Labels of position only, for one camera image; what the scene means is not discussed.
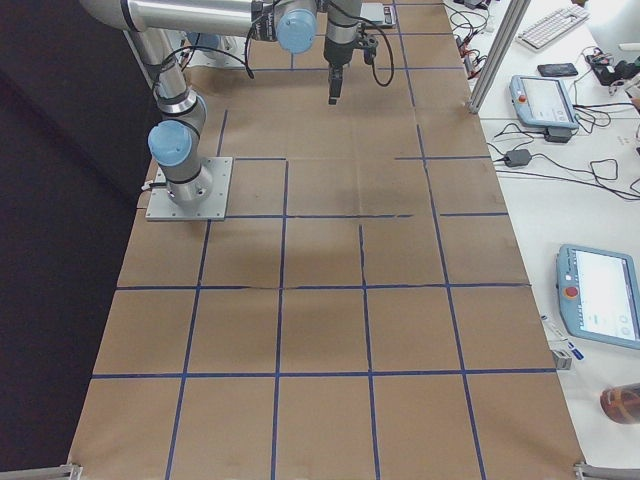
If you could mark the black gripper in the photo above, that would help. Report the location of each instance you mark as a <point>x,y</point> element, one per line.
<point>335,54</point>

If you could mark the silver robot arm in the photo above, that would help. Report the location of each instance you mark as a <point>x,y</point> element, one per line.
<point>174,142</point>

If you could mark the digital kitchen scale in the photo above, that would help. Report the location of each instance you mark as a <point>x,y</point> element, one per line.
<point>379,14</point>

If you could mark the white keyboard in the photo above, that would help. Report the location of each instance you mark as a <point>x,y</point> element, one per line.
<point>552,27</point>

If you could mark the black power adapter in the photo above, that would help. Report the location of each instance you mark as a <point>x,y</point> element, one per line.
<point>517,158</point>

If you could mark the far teach pendant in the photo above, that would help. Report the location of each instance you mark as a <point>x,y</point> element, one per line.
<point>542,102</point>

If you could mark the teach pendant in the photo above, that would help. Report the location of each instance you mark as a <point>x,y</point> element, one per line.
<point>598,294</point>
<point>542,102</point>

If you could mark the black smartphone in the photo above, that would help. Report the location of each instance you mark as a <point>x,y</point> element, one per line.
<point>559,70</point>

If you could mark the brown paper table cover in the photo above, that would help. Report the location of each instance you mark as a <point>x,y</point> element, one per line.
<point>363,312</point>

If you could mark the near teach pendant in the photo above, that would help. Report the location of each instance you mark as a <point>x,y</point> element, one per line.
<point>598,294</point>

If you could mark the brown tape roll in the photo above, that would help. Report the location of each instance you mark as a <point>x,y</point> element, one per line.
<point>621,404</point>

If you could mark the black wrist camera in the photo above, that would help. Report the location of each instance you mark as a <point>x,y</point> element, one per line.
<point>368,44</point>

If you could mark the aluminium frame post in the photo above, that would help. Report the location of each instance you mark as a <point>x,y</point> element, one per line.
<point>501,43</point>

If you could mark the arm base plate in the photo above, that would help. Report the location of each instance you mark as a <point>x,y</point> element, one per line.
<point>204,198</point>

